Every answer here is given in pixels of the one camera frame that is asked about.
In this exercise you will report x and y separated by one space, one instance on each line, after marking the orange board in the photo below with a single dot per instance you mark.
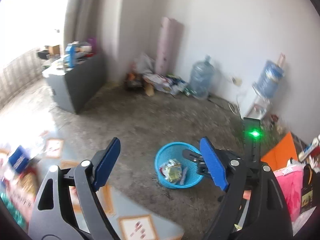
282 152

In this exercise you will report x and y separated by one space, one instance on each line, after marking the white shopping bag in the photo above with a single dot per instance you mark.
143 63

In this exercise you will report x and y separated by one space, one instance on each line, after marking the blue wrapped water jug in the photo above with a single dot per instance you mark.
268 77

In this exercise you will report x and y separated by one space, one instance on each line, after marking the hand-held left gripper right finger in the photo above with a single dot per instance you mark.
215 165

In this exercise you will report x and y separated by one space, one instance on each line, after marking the clear water jug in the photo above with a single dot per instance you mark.
202 77

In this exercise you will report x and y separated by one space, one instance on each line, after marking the pink cloth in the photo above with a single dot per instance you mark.
290 190

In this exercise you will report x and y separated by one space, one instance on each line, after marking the grey cabinet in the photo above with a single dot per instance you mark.
75 87

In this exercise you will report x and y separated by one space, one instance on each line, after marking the black crate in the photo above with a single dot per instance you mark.
133 82

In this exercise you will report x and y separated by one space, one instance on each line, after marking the white wrapper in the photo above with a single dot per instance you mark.
167 166

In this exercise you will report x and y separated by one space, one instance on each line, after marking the blue box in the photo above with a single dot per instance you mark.
18 158

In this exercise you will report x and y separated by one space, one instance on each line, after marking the blue mesh basket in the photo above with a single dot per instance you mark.
162 172

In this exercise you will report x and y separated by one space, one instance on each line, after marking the pink rolled mat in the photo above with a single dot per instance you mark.
167 45

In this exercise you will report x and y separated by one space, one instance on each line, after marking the white water dispenser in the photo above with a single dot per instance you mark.
257 110

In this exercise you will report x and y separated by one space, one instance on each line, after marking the blue bottle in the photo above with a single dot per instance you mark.
70 55

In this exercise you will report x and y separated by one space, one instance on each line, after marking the fruit printed tablecloth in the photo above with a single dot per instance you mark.
120 205

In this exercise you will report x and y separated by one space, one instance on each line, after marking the black packet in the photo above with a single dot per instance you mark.
307 190

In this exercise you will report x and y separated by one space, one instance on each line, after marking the yellow packet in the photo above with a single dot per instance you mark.
175 175

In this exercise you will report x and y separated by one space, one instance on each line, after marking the grey curtain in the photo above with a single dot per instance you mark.
95 12

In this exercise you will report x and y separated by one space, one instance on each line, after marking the purple container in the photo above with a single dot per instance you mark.
92 45

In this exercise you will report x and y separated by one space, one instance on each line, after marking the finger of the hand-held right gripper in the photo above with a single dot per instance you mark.
203 170
192 155

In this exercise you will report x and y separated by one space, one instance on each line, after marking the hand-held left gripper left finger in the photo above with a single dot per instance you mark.
106 165

